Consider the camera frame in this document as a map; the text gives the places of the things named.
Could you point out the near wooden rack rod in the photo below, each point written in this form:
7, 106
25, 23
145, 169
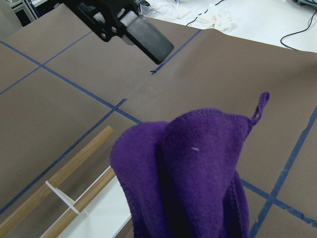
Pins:
77, 207

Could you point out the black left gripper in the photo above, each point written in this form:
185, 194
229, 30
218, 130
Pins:
109, 18

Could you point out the purple towel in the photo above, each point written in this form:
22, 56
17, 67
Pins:
180, 178

